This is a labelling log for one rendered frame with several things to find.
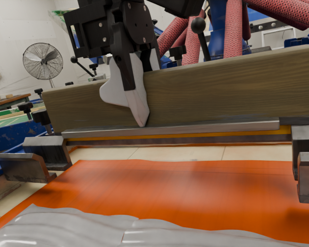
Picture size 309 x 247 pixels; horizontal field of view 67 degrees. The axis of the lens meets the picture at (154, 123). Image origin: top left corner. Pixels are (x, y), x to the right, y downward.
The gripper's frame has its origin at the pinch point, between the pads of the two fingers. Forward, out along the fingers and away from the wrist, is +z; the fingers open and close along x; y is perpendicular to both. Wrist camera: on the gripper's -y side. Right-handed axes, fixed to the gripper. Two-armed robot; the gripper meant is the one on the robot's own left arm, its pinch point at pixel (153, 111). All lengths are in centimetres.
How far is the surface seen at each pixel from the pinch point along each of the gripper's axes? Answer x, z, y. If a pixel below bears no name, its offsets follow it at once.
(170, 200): 5.6, 9.8, -2.6
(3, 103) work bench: -181, 20, 317
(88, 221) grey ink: 11.5, 9.0, 5.2
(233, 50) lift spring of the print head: -41.3, -3.1, -6.8
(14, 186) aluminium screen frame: 6.4, 9.2, 25.4
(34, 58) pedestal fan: -276, -35, 341
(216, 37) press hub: -74, -7, 2
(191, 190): 3.4, 9.8, -4.6
